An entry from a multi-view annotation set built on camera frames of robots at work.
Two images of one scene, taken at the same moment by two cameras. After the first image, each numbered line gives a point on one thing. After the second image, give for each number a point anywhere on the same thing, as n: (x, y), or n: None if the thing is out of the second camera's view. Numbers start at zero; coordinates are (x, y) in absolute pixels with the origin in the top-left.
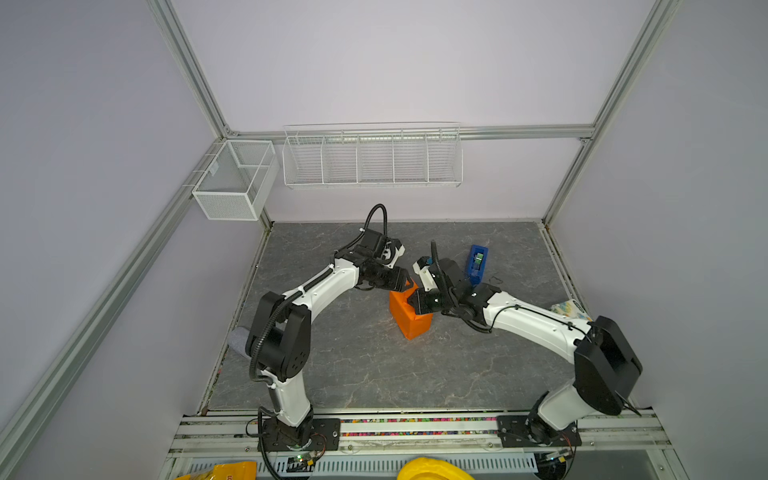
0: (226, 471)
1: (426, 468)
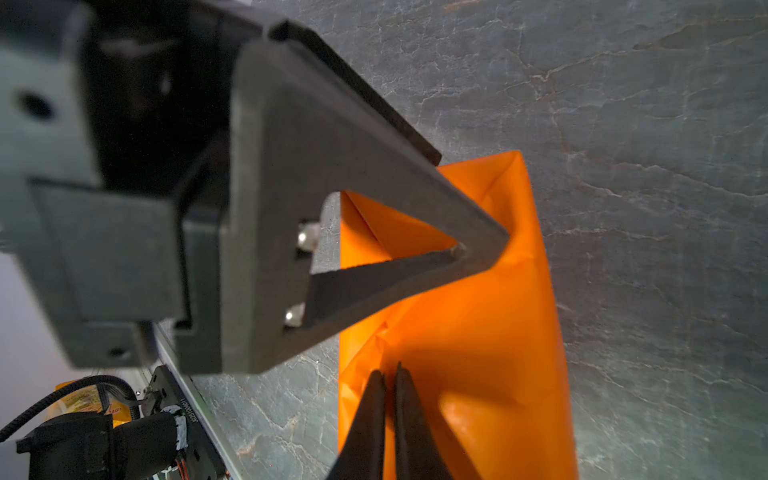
0: (88, 399)
1: None
